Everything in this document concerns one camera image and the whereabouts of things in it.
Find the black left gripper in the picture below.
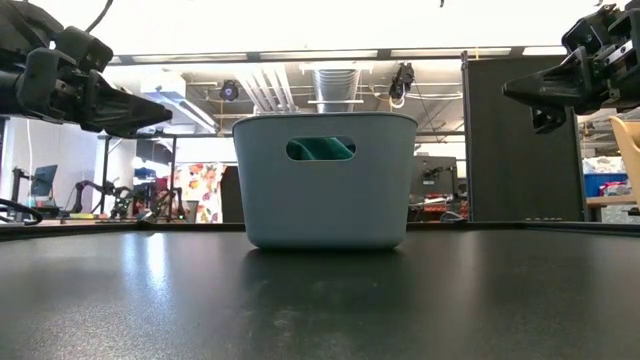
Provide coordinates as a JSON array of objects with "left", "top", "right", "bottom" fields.
[{"left": 17, "top": 47, "right": 174, "bottom": 140}]

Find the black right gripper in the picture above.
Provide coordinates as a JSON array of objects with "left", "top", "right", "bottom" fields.
[{"left": 502, "top": 4, "right": 640, "bottom": 135}]

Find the green microfiber towel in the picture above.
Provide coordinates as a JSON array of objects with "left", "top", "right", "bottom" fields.
[{"left": 285, "top": 136, "right": 357, "bottom": 162}]

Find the black partition panel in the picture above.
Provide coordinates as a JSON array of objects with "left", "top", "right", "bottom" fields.
[{"left": 460, "top": 50, "right": 587, "bottom": 224}]

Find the light plywood chair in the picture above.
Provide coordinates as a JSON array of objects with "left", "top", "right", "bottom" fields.
[{"left": 608, "top": 115, "right": 640, "bottom": 211}]

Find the blue storage bin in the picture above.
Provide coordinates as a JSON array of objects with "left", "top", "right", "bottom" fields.
[{"left": 583, "top": 172, "right": 629, "bottom": 198}]

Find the desk monitor on stand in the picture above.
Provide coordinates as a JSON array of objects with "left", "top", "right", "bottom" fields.
[{"left": 30, "top": 163, "right": 59, "bottom": 200}]

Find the floral patterned cloth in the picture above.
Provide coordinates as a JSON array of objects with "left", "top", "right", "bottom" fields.
[{"left": 174, "top": 162, "right": 226, "bottom": 224}]

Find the wooden shelf board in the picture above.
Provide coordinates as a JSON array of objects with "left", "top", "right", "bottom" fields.
[{"left": 585, "top": 194, "right": 639, "bottom": 209}]

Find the pale blue plastic basket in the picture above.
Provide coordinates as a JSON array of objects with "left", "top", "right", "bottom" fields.
[{"left": 232, "top": 111, "right": 419, "bottom": 251}]

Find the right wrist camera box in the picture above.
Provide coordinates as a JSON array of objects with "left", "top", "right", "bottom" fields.
[{"left": 561, "top": 16, "right": 609, "bottom": 55}]

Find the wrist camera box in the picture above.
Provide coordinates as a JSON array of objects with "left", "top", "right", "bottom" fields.
[
  {"left": 52, "top": 25, "right": 115, "bottom": 74},
  {"left": 561, "top": 16, "right": 609, "bottom": 55}
]

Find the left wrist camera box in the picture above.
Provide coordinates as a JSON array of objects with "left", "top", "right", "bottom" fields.
[{"left": 52, "top": 25, "right": 115, "bottom": 74}]

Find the round black ceiling camera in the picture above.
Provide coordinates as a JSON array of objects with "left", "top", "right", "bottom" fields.
[{"left": 218, "top": 79, "right": 240, "bottom": 102}]

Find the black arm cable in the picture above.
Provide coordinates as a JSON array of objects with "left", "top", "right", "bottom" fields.
[{"left": 84, "top": 0, "right": 115, "bottom": 34}]

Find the black cable loop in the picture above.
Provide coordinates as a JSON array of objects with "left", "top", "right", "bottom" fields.
[{"left": 0, "top": 198, "right": 44, "bottom": 226}]

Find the black hanging camera white cable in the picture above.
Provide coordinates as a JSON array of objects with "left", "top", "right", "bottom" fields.
[{"left": 388, "top": 62, "right": 416, "bottom": 110}]

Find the silver ventilation duct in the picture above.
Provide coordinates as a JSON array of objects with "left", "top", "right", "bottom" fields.
[{"left": 312, "top": 68, "right": 361, "bottom": 114}]

